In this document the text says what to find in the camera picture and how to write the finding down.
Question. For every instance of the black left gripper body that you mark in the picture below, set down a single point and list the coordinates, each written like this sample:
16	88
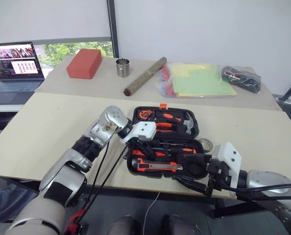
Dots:
143	143

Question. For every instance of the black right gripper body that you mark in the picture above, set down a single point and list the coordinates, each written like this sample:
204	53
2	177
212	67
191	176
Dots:
219	173

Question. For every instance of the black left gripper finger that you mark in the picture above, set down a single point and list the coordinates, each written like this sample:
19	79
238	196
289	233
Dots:
141	149
151	151

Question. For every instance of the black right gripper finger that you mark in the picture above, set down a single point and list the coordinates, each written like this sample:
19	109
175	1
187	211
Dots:
197	161
193	185

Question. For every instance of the orange test pen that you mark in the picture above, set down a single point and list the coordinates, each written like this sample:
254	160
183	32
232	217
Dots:
137	152

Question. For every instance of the large black orange screwdriver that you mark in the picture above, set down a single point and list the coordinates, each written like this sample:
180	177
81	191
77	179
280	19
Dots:
184	150

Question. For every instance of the black orange utility knife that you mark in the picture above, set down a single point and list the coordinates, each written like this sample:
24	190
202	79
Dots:
157	166

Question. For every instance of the small black orange screwdriver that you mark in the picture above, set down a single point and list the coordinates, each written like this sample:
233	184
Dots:
168	143

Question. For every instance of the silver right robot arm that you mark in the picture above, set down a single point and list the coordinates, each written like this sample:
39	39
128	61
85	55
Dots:
265	178

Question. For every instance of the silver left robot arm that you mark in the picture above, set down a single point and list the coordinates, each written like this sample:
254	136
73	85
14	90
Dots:
62	176

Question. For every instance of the black tool case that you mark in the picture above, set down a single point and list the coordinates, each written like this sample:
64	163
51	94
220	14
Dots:
197	127

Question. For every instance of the grey adhesive tape roll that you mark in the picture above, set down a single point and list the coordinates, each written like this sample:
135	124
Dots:
209	144

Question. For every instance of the black orange tape measure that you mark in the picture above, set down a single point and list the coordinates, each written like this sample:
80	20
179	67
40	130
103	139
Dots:
145	115

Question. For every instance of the dark grey rounded shape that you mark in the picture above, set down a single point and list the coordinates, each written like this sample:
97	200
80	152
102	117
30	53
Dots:
178	226
123	226

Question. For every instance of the rolled brown mat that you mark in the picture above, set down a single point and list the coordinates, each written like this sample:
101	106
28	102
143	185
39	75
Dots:
145	76

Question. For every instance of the metal cup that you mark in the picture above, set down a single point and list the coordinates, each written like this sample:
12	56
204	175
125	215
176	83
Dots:
123	68

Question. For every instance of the plastic bag of coloured paper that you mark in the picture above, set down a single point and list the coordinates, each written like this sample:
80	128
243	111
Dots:
199	82

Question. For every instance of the red rectangular block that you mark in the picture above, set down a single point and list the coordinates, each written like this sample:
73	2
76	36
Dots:
84	64

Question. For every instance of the grey blue fabric bundle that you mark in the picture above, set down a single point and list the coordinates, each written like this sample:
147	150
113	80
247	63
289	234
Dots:
6	200

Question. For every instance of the open laptop computer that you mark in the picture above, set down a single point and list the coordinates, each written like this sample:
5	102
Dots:
15	73

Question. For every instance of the white roller blind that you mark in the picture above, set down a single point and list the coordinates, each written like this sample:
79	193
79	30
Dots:
50	19

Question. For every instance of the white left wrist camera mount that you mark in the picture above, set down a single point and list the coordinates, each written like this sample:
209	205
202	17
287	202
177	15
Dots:
143	131

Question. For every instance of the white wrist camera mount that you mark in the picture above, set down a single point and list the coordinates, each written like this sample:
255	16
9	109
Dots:
143	131
230	156

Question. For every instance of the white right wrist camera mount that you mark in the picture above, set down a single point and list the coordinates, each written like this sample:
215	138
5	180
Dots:
230	156

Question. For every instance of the black table frame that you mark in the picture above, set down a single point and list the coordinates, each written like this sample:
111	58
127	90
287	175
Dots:
233	208

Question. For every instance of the dark window frame post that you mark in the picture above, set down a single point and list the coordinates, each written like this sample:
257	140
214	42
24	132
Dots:
113	24

